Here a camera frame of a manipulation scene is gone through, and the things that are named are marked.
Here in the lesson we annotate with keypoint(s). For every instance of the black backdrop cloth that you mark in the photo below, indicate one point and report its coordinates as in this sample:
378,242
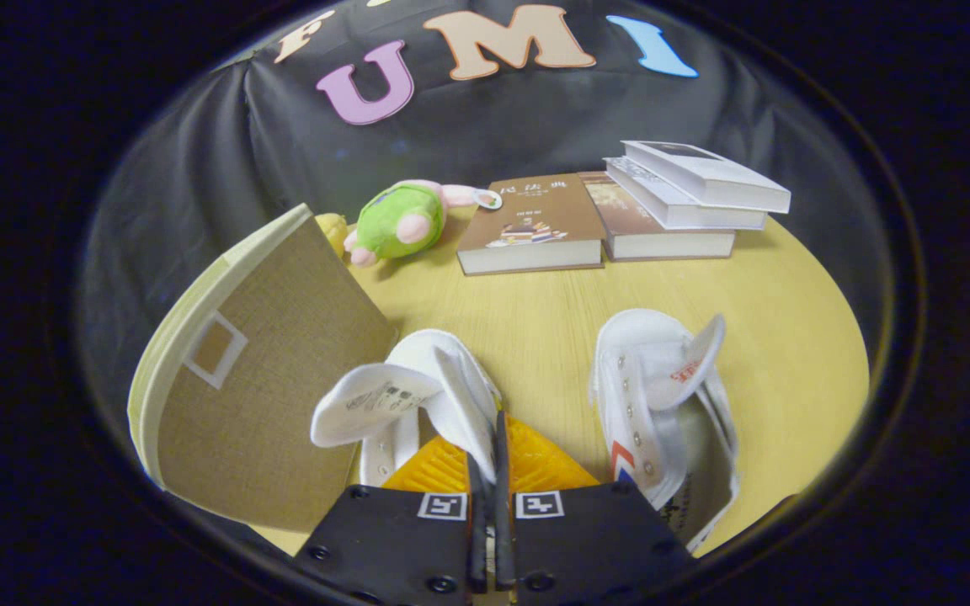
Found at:
535,126

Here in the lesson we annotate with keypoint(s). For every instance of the green and pink plush toy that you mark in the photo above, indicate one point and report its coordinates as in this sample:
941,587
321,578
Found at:
397,223

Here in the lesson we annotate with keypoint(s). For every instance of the yellow plush toy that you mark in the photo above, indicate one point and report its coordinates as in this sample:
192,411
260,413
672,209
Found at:
333,231

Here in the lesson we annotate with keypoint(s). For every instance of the brown book with photo cover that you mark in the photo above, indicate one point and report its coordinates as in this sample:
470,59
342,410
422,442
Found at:
632,227

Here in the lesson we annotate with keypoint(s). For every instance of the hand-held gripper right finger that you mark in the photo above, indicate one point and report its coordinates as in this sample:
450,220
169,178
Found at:
505,539

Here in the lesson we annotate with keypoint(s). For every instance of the beige fabric storage box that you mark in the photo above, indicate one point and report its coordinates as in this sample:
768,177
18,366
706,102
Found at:
283,396

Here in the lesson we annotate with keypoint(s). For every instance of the white book with dark picture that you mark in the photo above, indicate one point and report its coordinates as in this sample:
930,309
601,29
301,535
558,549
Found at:
721,185

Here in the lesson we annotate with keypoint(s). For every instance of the white book with patterned cover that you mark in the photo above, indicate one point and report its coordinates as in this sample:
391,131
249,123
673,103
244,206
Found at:
679,210

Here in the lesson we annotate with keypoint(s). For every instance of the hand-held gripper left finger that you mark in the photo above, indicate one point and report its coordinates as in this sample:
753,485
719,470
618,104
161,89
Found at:
477,539

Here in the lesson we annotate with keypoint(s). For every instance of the brown book with illustrated cover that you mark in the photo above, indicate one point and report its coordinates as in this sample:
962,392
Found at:
531,215

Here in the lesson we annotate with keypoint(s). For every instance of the white canvas shoe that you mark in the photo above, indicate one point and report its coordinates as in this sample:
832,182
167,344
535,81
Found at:
636,404
451,379

